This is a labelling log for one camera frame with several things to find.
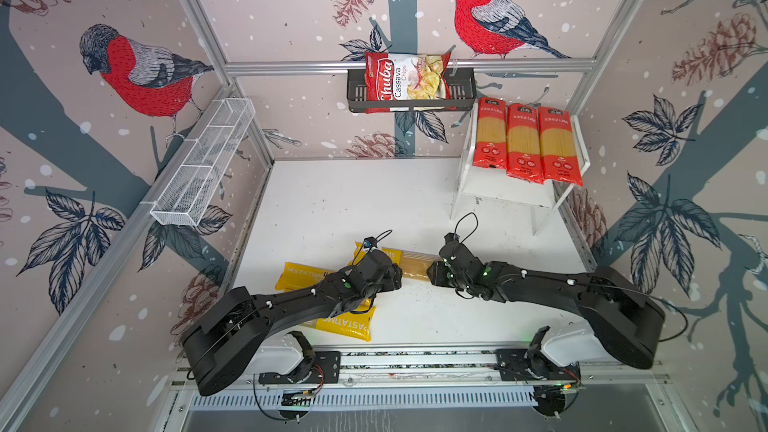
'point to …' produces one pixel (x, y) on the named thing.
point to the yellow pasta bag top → (411, 263)
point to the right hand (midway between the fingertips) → (427, 278)
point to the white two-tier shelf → (543, 198)
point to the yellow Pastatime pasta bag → (353, 323)
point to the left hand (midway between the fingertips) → (396, 275)
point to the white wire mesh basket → (200, 160)
